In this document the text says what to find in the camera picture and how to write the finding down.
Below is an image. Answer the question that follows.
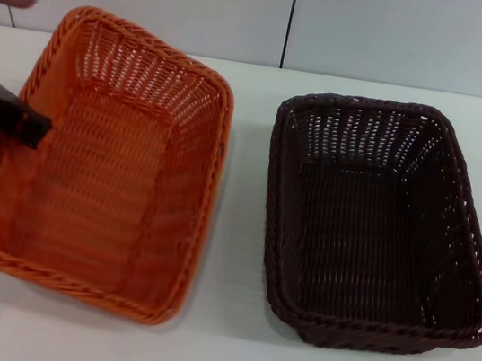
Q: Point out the dark brown woven plastic basket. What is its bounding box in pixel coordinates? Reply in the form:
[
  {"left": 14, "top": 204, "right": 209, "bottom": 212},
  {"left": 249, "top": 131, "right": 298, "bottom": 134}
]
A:
[{"left": 241, "top": 84, "right": 482, "bottom": 361}]

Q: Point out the orange woven plastic basket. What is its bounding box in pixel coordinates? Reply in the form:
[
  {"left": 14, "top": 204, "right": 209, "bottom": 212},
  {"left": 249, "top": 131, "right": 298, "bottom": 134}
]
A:
[{"left": 0, "top": 0, "right": 246, "bottom": 334}]

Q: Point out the black vertical wall strip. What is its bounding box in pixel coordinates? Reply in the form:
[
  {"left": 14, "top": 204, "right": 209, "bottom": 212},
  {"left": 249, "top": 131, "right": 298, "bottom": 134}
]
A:
[{"left": 279, "top": 0, "right": 300, "bottom": 71}]

